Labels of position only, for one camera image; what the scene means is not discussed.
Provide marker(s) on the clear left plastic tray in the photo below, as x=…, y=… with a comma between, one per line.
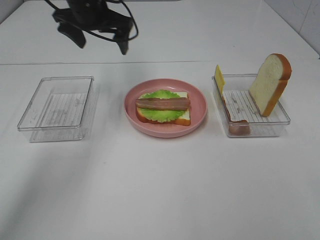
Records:
x=60, y=109

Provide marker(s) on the yellow cheese slice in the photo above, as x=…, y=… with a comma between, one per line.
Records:
x=219, y=79

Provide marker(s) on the bread slice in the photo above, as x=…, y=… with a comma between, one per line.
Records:
x=178, y=122
x=270, y=82

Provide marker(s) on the upright bread slice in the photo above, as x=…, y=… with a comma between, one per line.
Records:
x=270, y=82

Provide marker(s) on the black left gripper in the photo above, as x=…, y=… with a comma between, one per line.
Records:
x=93, y=15

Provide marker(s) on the clear plastic tray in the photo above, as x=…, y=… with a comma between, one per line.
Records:
x=241, y=107
x=60, y=109

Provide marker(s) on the clear right plastic tray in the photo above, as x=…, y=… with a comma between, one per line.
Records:
x=241, y=107

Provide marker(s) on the tray bacon strip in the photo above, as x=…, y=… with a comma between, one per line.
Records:
x=236, y=128
x=175, y=103

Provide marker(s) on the pink round plate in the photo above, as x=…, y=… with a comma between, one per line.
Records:
x=198, y=107

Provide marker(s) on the green lettuce leaf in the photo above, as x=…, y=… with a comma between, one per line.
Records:
x=164, y=116

